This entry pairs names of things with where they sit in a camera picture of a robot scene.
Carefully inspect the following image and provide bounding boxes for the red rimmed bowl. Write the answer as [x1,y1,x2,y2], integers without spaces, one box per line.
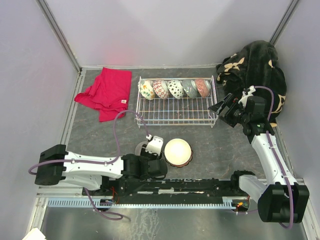
[167,79,184,99]

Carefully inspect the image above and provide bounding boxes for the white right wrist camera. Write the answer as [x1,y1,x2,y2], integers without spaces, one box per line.
[238,85,256,108]

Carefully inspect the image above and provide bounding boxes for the floral orange green bowl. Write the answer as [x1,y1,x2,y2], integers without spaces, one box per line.
[138,79,156,100]

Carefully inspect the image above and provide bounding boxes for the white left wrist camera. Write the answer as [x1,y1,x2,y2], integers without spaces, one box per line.
[145,135,164,156]

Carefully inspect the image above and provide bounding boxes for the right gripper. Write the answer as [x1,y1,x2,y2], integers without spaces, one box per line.
[207,93,250,128]

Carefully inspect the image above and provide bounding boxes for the purple striped bowl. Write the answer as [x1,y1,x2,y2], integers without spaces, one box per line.
[134,141,149,157]

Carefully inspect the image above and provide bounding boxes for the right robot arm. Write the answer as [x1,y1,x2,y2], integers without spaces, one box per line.
[208,93,310,226]

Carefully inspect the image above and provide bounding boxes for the white paper corner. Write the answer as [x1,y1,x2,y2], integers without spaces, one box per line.
[22,227,46,240]

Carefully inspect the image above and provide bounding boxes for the black floral blanket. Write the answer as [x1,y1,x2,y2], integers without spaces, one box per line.
[216,40,287,128]

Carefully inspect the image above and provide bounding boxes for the blue triangle pattern bowl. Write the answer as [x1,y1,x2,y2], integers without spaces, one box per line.
[152,79,170,100]

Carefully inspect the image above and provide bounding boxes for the red folded t-shirt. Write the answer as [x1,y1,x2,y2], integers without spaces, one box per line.
[74,67,132,122]

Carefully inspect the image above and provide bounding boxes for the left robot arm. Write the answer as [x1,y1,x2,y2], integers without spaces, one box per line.
[29,144,168,195]

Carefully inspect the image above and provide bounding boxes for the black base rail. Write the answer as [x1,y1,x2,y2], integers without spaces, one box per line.
[89,177,248,205]

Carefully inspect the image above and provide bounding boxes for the grey hexagon pattern bowl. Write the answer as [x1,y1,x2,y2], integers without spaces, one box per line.
[182,79,198,99]

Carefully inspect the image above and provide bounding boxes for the white wire dish rack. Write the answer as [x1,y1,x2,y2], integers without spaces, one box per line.
[135,76,218,127]

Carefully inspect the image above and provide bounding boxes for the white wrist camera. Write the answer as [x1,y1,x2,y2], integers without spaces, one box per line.
[145,135,164,156]
[238,85,256,108]

